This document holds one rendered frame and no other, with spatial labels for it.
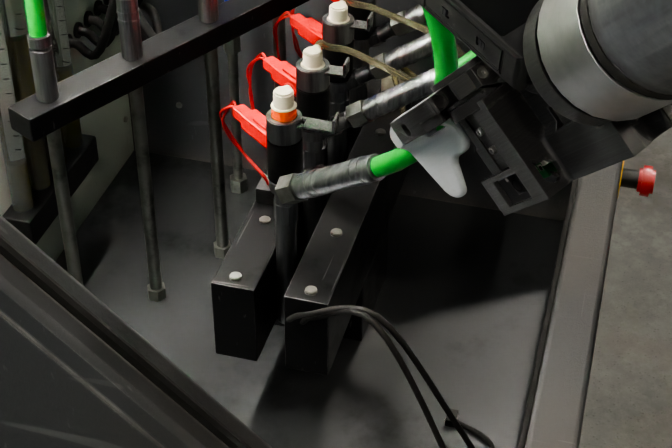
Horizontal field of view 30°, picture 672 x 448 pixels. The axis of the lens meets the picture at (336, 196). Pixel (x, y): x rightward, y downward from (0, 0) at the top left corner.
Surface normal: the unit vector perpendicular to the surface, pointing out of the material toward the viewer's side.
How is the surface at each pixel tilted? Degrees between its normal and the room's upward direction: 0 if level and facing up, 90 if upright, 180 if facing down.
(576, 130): 103
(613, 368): 0
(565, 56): 96
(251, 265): 0
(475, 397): 0
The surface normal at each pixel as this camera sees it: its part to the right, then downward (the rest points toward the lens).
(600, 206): 0.00, -0.80
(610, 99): -0.39, 0.87
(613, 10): -0.92, 0.20
